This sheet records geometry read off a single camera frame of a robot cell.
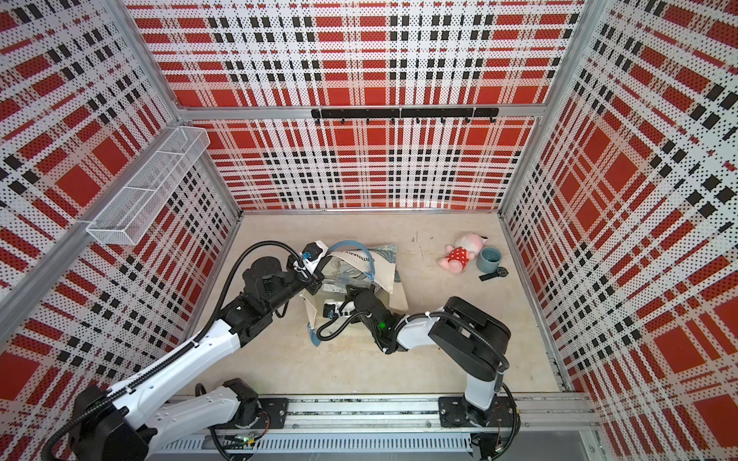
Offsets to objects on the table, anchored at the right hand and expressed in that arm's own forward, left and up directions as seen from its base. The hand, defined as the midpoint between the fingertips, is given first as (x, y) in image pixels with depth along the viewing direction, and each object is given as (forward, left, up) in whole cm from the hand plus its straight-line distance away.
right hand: (354, 284), depth 88 cm
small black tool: (+10, -51, -10) cm, 53 cm away
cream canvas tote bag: (-2, -1, +16) cm, 16 cm away
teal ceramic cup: (+13, -46, -6) cm, 48 cm away
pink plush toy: (+16, -38, -4) cm, 41 cm away
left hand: (0, +4, +17) cm, 17 cm away
